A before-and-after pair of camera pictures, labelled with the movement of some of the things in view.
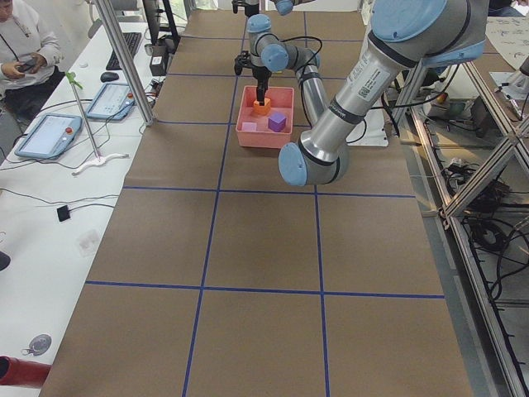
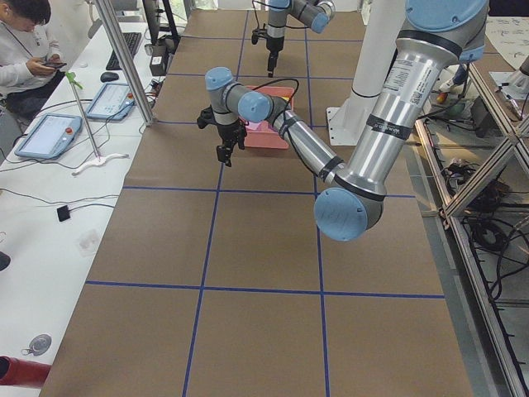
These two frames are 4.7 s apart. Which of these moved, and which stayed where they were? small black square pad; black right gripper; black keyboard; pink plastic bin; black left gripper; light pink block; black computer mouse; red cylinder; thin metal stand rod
Moved: black right gripper; light pink block; black left gripper
Stayed: red cylinder; black computer mouse; black keyboard; pink plastic bin; thin metal stand rod; small black square pad
